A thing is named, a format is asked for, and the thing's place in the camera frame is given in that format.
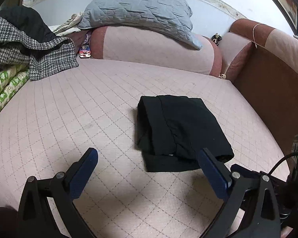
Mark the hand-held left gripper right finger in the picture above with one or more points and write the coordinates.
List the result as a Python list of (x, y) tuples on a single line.
[(214, 173)]

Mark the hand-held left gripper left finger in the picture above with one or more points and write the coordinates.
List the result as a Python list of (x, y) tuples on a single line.
[(83, 173)]

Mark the black pants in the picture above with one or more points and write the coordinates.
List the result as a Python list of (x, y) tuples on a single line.
[(183, 131)]

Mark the pink quilted sofa cover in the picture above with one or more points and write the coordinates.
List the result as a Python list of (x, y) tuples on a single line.
[(77, 116)]

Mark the green printed blanket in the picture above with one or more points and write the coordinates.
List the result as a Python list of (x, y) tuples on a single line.
[(5, 89)]

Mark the pink brown side cushion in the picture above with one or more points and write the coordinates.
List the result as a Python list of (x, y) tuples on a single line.
[(234, 57)]

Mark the colourful packet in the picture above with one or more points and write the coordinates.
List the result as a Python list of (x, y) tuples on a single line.
[(85, 52)]

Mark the houndstooth coat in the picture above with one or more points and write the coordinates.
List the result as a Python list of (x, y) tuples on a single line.
[(47, 54)]

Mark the small black gold ornament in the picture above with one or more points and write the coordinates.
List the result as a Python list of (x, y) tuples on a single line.
[(216, 39)]

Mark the pink bolster cushion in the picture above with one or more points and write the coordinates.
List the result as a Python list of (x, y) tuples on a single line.
[(151, 47)]

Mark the cream cloth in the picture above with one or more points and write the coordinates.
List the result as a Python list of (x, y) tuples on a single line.
[(69, 26)]

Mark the black garment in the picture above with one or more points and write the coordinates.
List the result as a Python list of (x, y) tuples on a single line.
[(27, 22)]

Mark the grey quilted pillow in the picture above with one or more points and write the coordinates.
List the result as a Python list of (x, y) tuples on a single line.
[(139, 7)]

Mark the dark framed picture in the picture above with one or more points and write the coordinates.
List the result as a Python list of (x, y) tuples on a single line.
[(288, 3)]

